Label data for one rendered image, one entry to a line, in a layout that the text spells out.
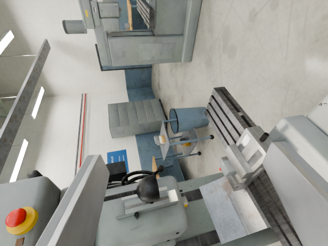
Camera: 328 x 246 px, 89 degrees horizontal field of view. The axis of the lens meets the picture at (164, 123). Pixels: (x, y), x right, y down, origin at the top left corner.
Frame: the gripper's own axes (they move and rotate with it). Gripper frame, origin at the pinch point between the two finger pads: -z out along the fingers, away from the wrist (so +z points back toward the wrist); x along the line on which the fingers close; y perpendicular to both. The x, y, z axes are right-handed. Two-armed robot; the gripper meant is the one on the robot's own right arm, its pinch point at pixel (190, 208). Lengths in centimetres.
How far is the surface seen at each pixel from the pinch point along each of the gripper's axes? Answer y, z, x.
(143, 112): 326, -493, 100
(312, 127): 41, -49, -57
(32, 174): 34, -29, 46
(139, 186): 34.6, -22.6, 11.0
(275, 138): 49, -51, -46
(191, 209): 98, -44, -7
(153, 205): 48, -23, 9
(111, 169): 71, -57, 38
